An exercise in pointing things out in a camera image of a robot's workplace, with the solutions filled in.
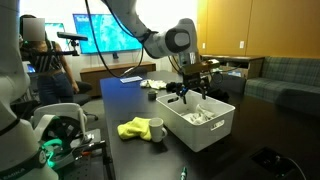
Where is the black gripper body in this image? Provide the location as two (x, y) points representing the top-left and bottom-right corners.
(181, 71), (212, 90)

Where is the white towel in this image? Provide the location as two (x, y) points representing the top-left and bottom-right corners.
(181, 103), (216, 125)

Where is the yellow cloth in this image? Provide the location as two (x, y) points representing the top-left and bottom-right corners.
(117, 116), (153, 141)

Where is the green marker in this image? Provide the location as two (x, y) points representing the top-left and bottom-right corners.
(179, 166), (189, 180)

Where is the small dark tape roll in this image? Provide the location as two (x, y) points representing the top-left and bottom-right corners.
(147, 89), (158, 101)

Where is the white plastic basket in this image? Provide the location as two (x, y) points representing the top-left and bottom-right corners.
(155, 89), (236, 153)

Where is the black cloth heap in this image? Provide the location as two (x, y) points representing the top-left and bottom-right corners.
(165, 81), (231, 103)

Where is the dark upholstered chair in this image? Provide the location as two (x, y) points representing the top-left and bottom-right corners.
(209, 72), (247, 95)

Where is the crumpled white cloth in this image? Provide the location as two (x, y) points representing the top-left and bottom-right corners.
(139, 78), (168, 91)

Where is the white mug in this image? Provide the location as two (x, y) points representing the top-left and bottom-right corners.
(148, 117), (168, 144)

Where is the wooden shelf cabinet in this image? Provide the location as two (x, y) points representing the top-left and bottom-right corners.
(201, 54), (266, 80)

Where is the tablet with lit screen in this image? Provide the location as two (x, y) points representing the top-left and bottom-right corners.
(119, 75), (144, 85)

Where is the green plaid sofa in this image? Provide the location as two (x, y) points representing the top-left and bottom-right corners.
(243, 55), (320, 117)

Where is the low wooden TV bench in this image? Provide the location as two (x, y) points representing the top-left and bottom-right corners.
(79, 60), (157, 98)

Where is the recessed table power box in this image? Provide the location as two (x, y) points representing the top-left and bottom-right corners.
(250, 146), (302, 178)

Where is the black office swivel chair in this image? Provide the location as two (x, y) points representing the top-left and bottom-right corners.
(72, 79), (100, 122)

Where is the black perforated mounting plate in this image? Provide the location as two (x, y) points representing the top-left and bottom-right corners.
(55, 128), (116, 180)

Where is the person in striped top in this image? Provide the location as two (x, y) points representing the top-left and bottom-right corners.
(18, 14), (81, 106)

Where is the small monitor screen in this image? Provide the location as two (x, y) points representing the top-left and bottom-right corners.
(44, 22), (68, 52)

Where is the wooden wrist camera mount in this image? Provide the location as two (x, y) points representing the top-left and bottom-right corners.
(181, 59), (222, 76)

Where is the large wall TV screen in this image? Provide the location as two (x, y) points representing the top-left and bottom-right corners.
(72, 13), (145, 55)

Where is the black camera on stand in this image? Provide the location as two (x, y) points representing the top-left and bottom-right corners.
(55, 31), (90, 58)

